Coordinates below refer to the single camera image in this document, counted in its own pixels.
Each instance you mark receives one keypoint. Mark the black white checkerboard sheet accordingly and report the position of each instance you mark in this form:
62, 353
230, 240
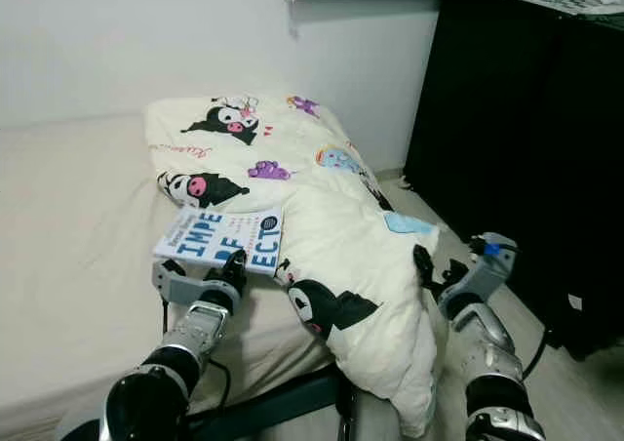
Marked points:
575, 0

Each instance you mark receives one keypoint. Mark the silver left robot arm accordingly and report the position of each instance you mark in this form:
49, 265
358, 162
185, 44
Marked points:
200, 334

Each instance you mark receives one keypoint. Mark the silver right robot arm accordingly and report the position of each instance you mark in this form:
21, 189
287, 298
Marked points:
487, 353

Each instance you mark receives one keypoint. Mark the white book blue letters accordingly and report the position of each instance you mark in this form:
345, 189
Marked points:
214, 238

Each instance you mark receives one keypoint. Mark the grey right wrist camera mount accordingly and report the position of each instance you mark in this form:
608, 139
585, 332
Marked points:
483, 275

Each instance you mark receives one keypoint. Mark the black cabinet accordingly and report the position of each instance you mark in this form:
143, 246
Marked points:
517, 139

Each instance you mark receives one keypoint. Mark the cream cartoon print quilt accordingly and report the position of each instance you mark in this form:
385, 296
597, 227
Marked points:
341, 226

